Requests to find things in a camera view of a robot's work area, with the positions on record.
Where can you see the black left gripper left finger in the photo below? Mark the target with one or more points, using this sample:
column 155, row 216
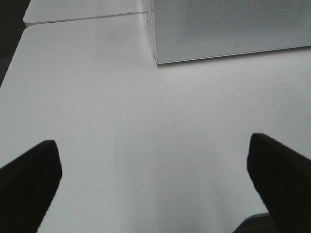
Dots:
column 28, row 185

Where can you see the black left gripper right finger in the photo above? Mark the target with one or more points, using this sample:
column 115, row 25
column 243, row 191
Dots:
column 282, row 178

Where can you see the white microwave door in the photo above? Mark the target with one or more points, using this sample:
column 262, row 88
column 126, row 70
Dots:
column 230, row 26

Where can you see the white microwave oven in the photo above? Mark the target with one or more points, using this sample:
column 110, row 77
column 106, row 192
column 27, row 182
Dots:
column 150, row 29

